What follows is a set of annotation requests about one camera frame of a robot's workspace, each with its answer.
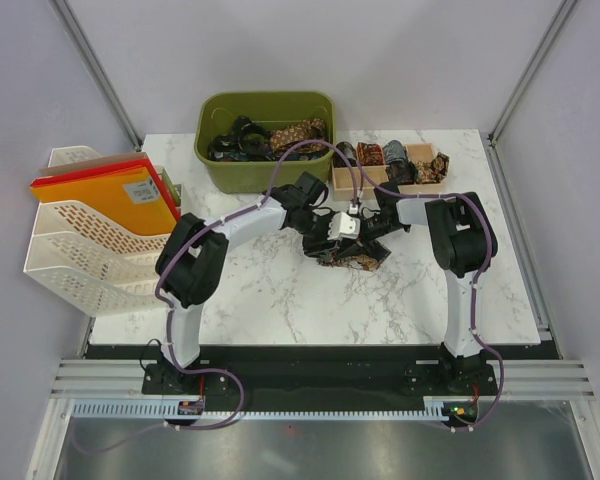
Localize brown cat pattern tie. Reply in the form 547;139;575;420
318;240;391;272

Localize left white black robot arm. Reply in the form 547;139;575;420
155;172;328;393

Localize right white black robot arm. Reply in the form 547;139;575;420
359;182;498;394

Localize black ties in bin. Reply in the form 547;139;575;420
207;116;274;162

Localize wooden compartment tray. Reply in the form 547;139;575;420
331;143;446;201

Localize dark patterned rolled tie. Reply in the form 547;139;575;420
385;161;417;185

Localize red patterned rolled tie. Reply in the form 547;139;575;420
356;142;385;167

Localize grey blue rolled tie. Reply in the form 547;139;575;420
382;140;408;165

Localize brown patterned loose tie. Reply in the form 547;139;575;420
415;152;450;185

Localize black rolled tie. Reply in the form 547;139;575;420
333;141;357;168

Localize brown patterned tie in bin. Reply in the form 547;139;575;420
270;118;327;155

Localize olive green plastic bin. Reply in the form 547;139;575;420
195;91;335;194

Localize orange folder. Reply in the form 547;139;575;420
30;166;179;236

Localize red folder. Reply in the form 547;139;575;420
30;154;181;207

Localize white plastic file rack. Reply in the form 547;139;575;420
24;146;172;317

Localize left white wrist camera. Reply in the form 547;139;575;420
328;200;361;241

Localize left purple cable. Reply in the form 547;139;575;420
72;140;364;454

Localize purple cable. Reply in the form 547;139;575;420
72;140;364;454
354;164;505;434

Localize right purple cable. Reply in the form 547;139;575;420
354;164;505;434

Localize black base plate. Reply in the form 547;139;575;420
140;341;498;413

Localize white slotted cable duct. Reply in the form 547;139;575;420
71;397;471;421

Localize aluminium rail frame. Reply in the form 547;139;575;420
51;360;594;401

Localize right aluminium corner post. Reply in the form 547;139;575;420
486;0;579;148

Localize aluminium corner post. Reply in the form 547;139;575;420
49;0;143;151
486;0;579;148

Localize left aluminium corner post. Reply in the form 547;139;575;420
49;0;143;151

